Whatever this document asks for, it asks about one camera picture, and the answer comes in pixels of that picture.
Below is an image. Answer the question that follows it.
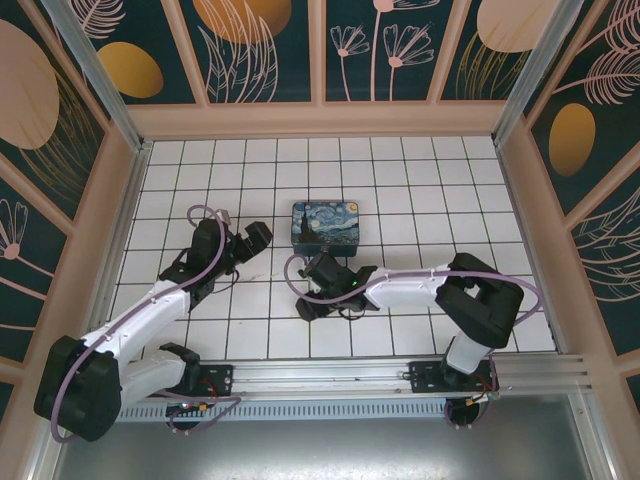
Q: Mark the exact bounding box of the slotted grey cable duct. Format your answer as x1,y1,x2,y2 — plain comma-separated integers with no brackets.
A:
117,402,451,422

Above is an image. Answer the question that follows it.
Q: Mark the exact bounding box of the aluminium corner post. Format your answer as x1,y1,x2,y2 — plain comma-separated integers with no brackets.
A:
39,0,152,156
492,0,566,147

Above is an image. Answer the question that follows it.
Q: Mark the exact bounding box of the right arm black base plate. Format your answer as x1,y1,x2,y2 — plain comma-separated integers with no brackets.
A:
408,359,501,397

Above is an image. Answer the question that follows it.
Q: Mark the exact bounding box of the small circuit board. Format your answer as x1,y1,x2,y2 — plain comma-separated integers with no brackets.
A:
167,399,211,417

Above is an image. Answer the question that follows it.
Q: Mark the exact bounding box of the grey metal sheet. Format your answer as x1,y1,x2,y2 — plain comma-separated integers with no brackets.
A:
49,394,619,480

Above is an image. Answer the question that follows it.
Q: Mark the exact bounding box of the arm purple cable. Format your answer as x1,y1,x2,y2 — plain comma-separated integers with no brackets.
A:
49,203,242,446
284,253,546,432

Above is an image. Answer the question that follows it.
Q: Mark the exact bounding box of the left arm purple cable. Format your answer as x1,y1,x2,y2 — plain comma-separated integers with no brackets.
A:
49,203,242,446

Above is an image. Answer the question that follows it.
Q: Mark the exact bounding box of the aluminium mounting rail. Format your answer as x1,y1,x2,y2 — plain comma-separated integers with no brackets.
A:
119,353,594,401

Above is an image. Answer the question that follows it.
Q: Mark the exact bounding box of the aluminium side rail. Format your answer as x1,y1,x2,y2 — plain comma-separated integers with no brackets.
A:
97,142,154,326
493,142,569,354

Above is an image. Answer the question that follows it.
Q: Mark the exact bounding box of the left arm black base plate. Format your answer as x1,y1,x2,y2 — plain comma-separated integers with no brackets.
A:
182,363,236,397

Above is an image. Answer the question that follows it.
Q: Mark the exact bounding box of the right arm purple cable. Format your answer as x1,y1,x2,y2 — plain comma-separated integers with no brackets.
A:
284,253,546,432

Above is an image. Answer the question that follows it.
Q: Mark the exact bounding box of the starry night print tin box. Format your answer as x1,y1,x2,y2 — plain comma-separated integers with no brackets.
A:
290,199,362,257

